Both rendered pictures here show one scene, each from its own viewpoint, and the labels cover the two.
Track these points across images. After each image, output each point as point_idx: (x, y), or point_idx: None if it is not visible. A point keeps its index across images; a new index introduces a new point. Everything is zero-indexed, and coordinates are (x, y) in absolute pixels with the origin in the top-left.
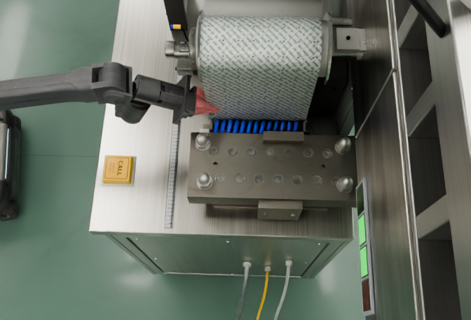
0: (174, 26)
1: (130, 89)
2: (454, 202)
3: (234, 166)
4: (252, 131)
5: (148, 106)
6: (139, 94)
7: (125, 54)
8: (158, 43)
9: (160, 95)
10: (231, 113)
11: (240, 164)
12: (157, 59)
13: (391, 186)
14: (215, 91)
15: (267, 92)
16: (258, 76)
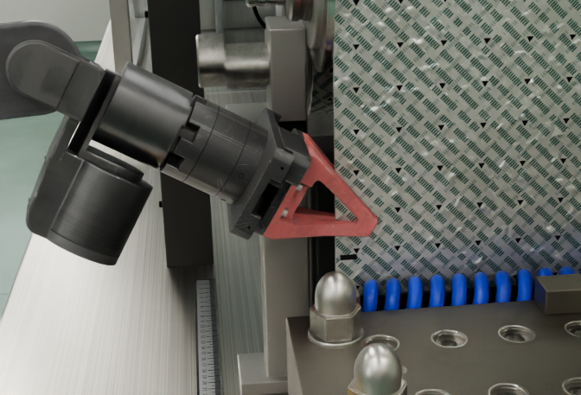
0: None
1: (98, 66)
2: None
3: (473, 369)
4: (495, 298)
5: (147, 187)
6: (127, 91)
7: (39, 311)
8: (137, 287)
9: (192, 111)
10: (415, 242)
11: (494, 364)
12: (135, 312)
13: None
14: (370, 96)
15: (533, 90)
16: None
